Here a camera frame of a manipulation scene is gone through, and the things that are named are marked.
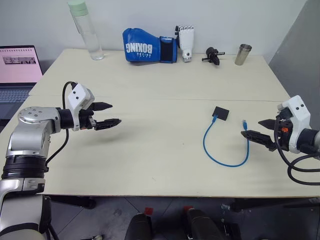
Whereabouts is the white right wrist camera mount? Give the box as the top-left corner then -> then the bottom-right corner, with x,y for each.
276,94 -> 312,155

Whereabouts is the grey partition panel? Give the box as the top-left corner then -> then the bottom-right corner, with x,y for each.
267,0 -> 320,101

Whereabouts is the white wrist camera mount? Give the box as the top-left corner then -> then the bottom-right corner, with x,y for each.
276,94 -> 312,155
66,83 -> 96,132

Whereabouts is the small black gripper part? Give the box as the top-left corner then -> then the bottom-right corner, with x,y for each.
201,46 -> 226,67

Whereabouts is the clear bottle with green lid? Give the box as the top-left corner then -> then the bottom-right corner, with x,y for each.
67,0 -> 106,62

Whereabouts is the grey laptop with pink screen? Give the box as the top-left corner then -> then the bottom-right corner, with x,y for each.
0,44 -> 45,121

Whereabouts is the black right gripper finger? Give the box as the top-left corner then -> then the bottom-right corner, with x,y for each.
240,129 -> 277,153
257,118 -> 277,131

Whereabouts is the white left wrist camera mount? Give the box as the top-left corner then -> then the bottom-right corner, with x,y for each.
66,83 -> 96,132

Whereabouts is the dark rounded shape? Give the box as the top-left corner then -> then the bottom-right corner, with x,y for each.
183,207 -> 226,240
124,212 -> 154,240

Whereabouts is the black box with blue cable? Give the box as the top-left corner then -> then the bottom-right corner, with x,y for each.
210,105 -> 231,122

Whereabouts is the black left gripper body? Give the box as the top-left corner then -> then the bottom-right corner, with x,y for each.
78,102 -> 98,131

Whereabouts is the white robotic hand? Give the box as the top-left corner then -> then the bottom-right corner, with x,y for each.
173,24 -> 197,64

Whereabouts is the blue Ethernet cable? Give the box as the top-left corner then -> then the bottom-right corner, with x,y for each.
202,114 -> 251,168

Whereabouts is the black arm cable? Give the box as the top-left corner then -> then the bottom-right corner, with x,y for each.
273,119 -> 320,186
44,80 -> 77,169

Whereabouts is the blue boxing glove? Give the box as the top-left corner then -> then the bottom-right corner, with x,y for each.
121,27 -> 179,65

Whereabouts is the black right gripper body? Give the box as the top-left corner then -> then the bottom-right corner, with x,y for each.
273,109 -> 294,152

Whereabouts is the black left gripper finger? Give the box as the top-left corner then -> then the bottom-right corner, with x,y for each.
94,118 -> 123,132
92,101 -> 114,112

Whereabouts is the stainless steel cup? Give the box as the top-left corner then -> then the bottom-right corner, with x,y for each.
233,43 -> 253,67

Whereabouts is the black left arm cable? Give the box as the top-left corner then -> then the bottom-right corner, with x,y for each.
44,80 -> 77,169

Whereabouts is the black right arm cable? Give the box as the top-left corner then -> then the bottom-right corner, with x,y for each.
273,119 -> 320,186

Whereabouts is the black table leg bar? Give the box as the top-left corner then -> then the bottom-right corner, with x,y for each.
229,198 -> 320,214

